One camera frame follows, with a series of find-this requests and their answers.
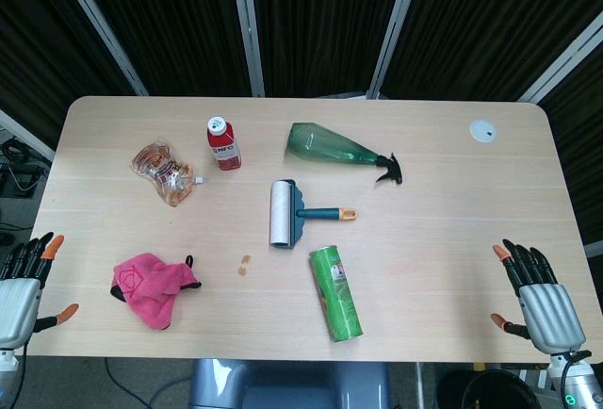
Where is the white round cable grommet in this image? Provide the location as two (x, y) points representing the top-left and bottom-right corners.
(468, 118), (499, 142)

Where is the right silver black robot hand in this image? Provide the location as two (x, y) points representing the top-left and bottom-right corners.
(490, 238), (587, 352)

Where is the red juice bottle white cap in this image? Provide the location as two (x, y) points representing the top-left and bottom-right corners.
(205, 116), (244, 172)

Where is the black equipment with cables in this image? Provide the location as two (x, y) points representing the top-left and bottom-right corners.
(0, 138), (50, 199)

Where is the grey metal screen frame post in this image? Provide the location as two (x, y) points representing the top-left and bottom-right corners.
(0, 108), (57, 164)
(366, 0), (428, 100)
(515, 11), (603, 104)
(228, 0), (266, 98)
(50, 0), (150, 97)

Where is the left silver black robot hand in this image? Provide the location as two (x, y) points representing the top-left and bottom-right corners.
(0, 232), (80, 351)

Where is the pink cloth with black trim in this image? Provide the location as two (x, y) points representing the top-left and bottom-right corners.
(109, 252), (203, 332)

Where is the clear orange snack bag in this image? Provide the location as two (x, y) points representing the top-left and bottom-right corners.
(130, 142), (205, 208)

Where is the black waste bin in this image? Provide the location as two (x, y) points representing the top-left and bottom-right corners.
(435, 368), (544, 409)

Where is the green cylindrical chip can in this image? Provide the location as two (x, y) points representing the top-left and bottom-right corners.
(308, 245), (365, 343)

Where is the teal lint roller orange handle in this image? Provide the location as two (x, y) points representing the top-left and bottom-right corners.
(269, 179), (359, 251)

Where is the green spray bottle black trigger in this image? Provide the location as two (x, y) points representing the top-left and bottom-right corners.
(284, 122), (404, 187)

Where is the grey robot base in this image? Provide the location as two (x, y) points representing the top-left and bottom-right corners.
(188, 359), (392, 409)

